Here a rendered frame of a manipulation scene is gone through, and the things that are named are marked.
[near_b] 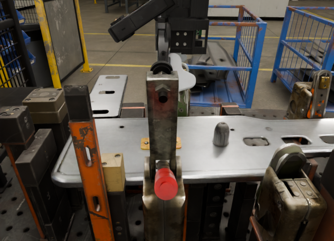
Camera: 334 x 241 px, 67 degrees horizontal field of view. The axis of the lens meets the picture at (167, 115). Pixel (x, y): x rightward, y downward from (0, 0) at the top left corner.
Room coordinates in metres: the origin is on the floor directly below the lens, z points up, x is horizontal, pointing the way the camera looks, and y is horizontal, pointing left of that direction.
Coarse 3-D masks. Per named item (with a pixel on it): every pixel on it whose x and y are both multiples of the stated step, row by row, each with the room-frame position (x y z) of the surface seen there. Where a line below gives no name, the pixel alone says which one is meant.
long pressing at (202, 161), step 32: (96, 128) 0.49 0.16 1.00; (128, 128) 0.49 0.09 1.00; (192, 128) 0.49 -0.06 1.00; (256, 128) 0.49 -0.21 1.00; (288, 128) 0.49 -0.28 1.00; (320, 128) 0.49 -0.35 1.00; (64, 160) 0.38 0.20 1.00; (128, 160) 0.38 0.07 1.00; (192, 160) 0.38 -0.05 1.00; (224, 160) 0.38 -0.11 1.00; (256, 160) 0.38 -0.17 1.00
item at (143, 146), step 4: (144, 140) 0.44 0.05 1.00; (148, 140) 0.44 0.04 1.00; (176, 140) 0.44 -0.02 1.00; (180, 140) 0.44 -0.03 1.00; (144, 144) 0.42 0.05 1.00; (148, 144) 0.42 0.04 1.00; (176, 144) 0.42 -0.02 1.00; (180, 144) 0.42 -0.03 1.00; (144, 148) 0.41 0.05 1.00; (148, 148) 0.41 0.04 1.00; (176, 148) 0.41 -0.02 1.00; (180, 148) 0.41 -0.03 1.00
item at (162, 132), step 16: (160, 64) 0.30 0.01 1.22; (160, 80) 0.26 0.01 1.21; (176, 80) 0.26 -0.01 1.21; (160, 96) 0.24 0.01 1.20; (176, 96) 0.26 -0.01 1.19; (160, 112) 0.26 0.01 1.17; (176, 112) 0.26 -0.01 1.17; (160, 128) 0.27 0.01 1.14; (176, 128) 0.27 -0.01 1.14; (160, 144) 0.27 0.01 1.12
